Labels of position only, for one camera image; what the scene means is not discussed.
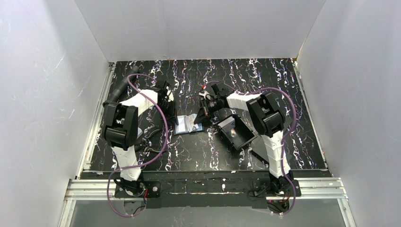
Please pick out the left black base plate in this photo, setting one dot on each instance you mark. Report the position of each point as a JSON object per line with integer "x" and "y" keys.
{"x": 139, "y": 189}

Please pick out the white credit card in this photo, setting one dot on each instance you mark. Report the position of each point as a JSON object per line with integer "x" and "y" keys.
{"x": 189, "y": 123}

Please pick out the black tray lid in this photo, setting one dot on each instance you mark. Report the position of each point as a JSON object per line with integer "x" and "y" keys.
{"x": 259, "y": 150}

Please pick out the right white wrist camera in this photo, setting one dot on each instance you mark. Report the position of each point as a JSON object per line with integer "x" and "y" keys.
{"x": 203, "y": 93}

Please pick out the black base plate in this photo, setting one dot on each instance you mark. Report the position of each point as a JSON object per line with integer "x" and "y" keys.
{"x": 139, "y": 189}
{"x": 264, "y": 188}

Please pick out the black pliers tool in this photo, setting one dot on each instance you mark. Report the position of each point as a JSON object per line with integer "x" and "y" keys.
{"x": 143, "y": 143}

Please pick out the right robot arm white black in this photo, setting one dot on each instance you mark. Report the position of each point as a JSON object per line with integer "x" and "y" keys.
{"x": 267, "y": 119}

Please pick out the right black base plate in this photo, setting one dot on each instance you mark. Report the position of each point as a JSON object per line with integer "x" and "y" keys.
{"x": 264, "y": 188}

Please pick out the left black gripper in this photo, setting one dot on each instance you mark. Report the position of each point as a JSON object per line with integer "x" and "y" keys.
{"x": 170, "y": 106}

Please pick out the aluminium frame rail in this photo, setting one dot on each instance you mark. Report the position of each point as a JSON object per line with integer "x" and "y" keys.
{"x": 213, "y": 202}

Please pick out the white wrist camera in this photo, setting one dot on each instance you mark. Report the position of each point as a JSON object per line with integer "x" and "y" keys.
{"x": 203, "y": 93}
{"x": 170, "y": 96}

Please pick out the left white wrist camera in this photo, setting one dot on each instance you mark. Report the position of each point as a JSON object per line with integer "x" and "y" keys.
{"x": 170, "y": 96}

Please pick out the black plastic tray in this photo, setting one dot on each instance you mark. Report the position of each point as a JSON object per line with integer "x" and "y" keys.
{"x": 237, "y": 136}

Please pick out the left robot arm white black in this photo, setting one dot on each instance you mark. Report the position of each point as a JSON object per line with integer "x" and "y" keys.
{"x": 121, "y": 125}

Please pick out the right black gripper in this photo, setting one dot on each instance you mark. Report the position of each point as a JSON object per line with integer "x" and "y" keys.
{"x": 206, "y": 104}

